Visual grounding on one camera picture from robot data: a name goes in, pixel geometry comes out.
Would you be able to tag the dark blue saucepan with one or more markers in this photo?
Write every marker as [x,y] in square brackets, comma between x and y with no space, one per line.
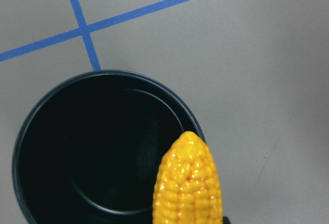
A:
[90,149]

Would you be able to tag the yellow corn cob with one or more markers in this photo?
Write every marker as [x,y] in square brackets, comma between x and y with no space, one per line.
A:
[187,188]

